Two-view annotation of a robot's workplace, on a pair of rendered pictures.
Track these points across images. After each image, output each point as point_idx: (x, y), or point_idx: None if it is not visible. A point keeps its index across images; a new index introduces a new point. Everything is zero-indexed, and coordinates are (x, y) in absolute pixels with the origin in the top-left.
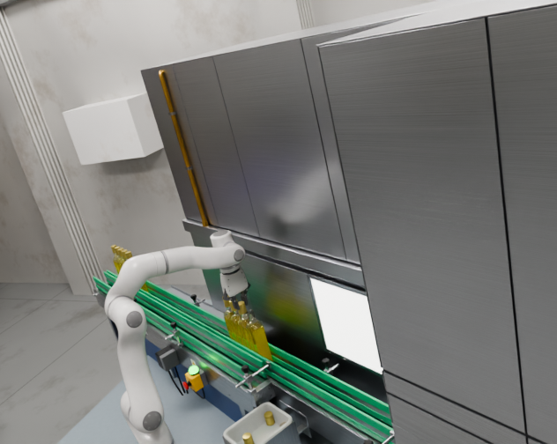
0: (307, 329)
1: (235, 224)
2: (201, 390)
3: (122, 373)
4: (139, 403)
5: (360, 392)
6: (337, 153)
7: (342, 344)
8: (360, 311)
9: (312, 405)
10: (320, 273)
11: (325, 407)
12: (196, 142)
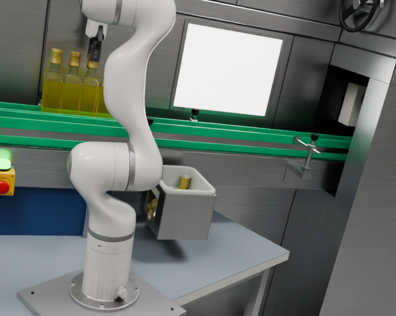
0: (151, 88)
1: None
2: None
3: (128, 100)
4: (155, 142)
5: (239, 126)
6: None
7: (199, 94)
8: (240, 52)
9: (200, 151)
10: (195, 19)
11: (216, 147)
12: None
